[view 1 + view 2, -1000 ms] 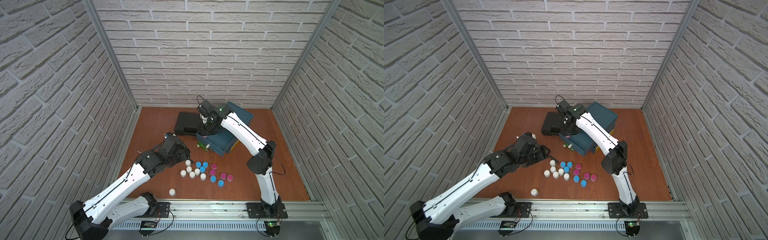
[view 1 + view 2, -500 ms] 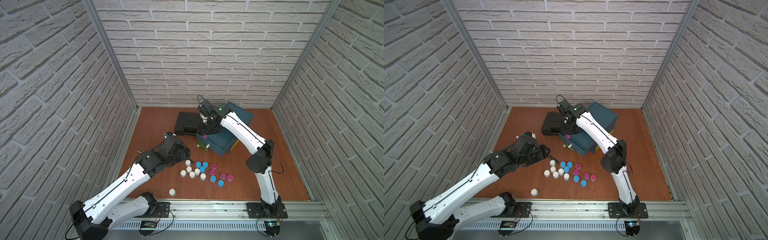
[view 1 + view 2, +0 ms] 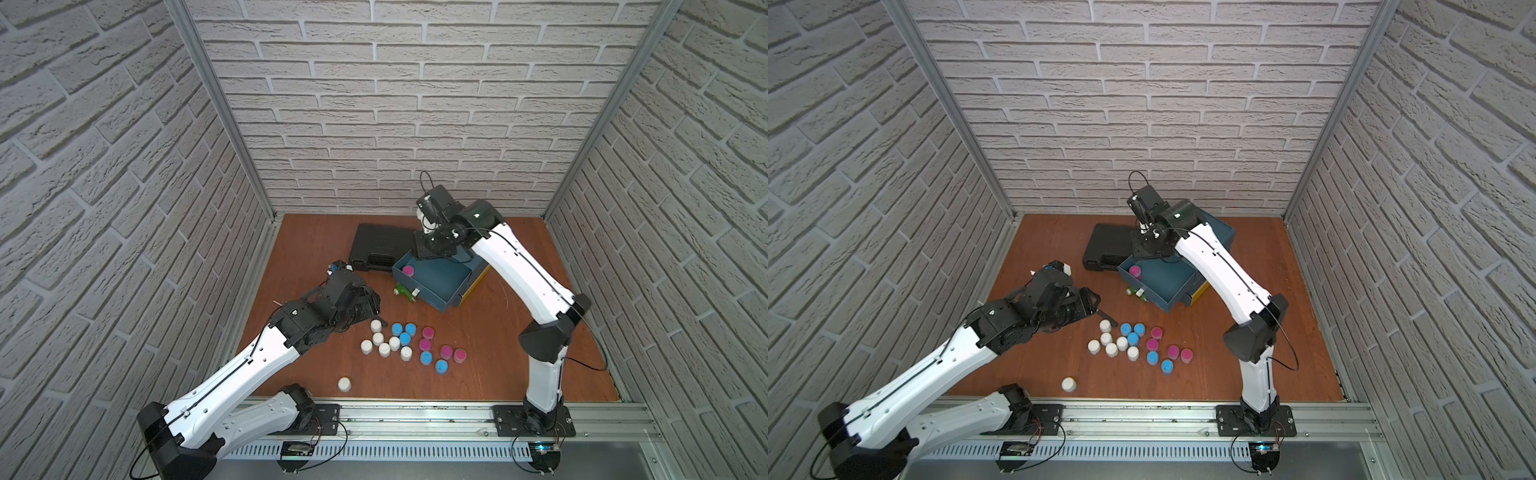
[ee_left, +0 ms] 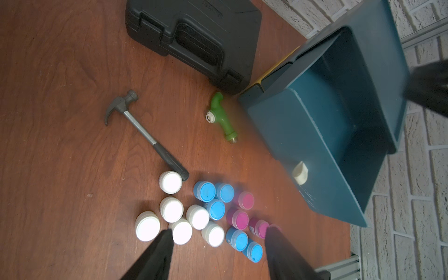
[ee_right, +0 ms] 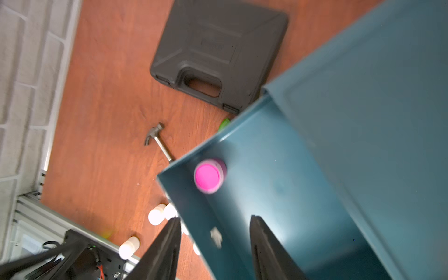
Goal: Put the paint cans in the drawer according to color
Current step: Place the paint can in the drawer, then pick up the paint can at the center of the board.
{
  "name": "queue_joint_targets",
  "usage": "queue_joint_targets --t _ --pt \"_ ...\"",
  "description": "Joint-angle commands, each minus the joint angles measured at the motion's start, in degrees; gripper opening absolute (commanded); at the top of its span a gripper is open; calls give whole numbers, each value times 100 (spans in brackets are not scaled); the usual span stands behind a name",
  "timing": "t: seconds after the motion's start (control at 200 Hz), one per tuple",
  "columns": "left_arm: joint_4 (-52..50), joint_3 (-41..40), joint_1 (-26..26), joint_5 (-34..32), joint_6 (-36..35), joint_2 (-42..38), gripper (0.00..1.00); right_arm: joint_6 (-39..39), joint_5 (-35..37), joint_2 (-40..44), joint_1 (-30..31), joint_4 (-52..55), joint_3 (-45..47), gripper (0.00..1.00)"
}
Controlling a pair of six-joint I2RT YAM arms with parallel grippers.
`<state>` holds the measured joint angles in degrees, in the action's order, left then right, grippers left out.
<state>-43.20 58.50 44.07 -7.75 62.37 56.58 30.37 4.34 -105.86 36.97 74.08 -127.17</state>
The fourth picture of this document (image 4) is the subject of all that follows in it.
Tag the small claw hammer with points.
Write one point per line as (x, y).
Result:
(121, 105)

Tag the green plastic faucet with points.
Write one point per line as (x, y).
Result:
(217, 114)

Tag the teal top drawer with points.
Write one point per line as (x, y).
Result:
(333, 117)

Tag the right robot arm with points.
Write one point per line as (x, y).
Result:
(427, 86)

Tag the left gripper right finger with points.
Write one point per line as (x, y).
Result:
(284, 261)

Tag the aluminium front rail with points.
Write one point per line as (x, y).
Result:
(349, 269)

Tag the black plastic tool case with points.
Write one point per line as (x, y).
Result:
(217, 38)

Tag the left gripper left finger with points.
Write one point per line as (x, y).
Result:
(154, 263)

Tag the teal drawer cabinet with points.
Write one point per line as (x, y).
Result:
(263, 83)

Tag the blue paint can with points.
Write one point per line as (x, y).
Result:
(224, 192)
(253, 251)
(238, 239)
(216, 209)
(204, 191)

